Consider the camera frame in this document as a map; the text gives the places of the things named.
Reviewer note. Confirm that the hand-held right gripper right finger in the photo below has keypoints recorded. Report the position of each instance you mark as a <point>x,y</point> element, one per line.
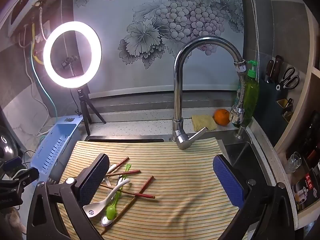
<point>227,182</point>

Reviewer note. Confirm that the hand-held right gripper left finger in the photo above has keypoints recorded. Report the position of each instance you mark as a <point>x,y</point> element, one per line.
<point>92,180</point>

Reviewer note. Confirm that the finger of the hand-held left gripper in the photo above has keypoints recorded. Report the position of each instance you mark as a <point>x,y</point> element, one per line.
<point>25,177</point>
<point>12,163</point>

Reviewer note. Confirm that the white plastic spork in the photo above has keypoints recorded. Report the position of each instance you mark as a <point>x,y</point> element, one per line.
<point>112,168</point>

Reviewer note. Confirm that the white ceramic spoon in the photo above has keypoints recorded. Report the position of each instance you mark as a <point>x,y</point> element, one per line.
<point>95,208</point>

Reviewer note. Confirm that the green plastic spoon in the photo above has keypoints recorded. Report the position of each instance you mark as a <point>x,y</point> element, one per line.
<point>111,211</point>

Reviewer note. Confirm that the green plastic fork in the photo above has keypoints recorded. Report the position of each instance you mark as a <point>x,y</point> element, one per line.
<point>127,167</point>

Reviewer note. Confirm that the metal spoon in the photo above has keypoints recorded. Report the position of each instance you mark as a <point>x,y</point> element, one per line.
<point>106,222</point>

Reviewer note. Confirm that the blue plastic drain basket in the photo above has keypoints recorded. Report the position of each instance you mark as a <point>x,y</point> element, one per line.
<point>55,145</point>

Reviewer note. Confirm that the person's left forearm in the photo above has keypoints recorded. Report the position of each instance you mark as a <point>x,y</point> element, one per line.
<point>12,221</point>

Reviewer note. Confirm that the steel pot lid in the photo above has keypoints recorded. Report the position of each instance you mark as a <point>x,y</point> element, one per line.
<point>7,150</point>

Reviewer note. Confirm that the yellow striped cloth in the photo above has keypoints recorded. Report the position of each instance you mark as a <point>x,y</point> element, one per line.
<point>175,180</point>

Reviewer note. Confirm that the yellow sponge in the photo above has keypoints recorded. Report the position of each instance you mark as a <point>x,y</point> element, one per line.
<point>203,122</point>

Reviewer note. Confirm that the small clear glass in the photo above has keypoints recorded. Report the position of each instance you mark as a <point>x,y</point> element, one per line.
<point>297,158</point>
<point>290,165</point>

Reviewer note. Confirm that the orange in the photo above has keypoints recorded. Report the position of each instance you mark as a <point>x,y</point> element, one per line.
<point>221,117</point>

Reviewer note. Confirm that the dark printed box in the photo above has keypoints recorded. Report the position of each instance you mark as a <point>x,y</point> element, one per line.
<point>306,187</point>

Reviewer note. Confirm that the dark knife holder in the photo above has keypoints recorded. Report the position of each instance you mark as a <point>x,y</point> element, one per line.
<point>270,110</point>

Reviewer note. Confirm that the flexible metal faucet sprayer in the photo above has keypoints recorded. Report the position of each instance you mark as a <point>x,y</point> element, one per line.
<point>238,92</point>

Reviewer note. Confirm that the chrome faucet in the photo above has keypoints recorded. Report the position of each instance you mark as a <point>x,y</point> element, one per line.
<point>178,105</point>

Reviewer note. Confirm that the green soap pump bottle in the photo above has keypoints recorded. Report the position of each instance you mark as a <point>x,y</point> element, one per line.
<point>251,92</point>

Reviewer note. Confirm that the yellow holder cup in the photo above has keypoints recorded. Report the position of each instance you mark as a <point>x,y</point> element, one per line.
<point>283,103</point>

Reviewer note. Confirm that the black phone holder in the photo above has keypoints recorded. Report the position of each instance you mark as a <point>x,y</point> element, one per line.
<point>67,62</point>

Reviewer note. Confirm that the grape print roller blind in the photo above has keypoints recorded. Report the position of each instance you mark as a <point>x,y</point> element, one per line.
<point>150,67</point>

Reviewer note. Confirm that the beige shelf unit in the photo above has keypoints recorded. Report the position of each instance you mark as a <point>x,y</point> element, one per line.
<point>310,55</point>

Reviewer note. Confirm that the blue water heater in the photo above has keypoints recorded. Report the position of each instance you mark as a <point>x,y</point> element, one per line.
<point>22,10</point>

